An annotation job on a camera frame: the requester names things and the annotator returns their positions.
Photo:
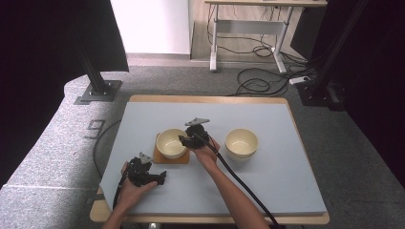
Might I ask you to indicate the wooden table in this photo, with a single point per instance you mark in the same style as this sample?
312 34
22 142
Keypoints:
207 99

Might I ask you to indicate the cream ceramic bowl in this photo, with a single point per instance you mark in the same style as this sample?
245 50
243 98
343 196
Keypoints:
241 143
170 144
241 158

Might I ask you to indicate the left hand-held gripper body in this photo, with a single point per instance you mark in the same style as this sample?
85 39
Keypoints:
140 173

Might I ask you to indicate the white power strip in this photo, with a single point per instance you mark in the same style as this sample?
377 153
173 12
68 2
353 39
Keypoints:
299 80

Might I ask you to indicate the white-framed wooden desk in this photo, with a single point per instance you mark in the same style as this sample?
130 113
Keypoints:
250 27

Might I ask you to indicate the pale blue table mat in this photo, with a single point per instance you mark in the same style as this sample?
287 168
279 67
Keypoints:
270 184

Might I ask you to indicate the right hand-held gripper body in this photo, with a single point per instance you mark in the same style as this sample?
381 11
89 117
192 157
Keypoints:
198 136

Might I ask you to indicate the black curtain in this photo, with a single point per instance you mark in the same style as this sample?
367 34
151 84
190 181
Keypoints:
375 79
47 63

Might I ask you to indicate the person's right hand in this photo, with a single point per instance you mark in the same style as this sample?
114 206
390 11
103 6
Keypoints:
207 156

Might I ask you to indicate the brown wooden coaster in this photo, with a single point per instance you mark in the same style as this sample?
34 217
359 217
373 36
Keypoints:
172 161

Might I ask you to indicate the person's left hand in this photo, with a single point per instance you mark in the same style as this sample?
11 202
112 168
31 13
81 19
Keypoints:
130 194

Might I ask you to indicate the black post with grey base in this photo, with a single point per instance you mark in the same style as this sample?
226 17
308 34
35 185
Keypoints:
97 86

